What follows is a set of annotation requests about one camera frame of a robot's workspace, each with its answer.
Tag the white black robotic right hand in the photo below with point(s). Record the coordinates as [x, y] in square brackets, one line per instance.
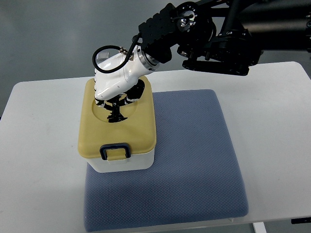
[124, 80]

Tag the upper floor socket plate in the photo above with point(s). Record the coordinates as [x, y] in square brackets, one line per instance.
[102, 55]

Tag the white storage box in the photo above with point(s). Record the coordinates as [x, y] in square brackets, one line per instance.
[135, 162]

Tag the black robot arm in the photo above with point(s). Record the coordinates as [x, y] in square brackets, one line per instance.
[225, 40]

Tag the blue grey cushion mat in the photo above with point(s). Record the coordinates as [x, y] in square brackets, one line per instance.
[195, 175]

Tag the black clamp at table edge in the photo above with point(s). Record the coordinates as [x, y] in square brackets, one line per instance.
[301, 220]

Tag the white table leg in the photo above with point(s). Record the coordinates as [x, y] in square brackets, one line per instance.
[259, 227]

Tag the yellow box lid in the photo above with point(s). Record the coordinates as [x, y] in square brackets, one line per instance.
[138, 130]

